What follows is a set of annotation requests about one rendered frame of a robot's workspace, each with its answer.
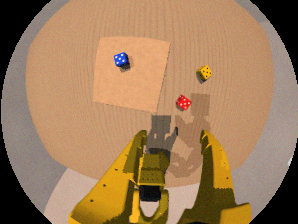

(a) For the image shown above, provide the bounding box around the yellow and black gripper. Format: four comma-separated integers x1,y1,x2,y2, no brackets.
68,130,251,224

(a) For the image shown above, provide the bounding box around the blue die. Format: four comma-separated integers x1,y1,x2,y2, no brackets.
114,52,129,67

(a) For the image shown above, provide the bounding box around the tan flat mat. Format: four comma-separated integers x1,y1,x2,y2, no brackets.
93,36,171,113

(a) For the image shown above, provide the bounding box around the yellow die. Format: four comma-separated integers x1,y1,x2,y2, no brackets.
196,65,212,79

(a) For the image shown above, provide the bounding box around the red die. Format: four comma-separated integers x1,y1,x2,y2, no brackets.
176,95,191,110

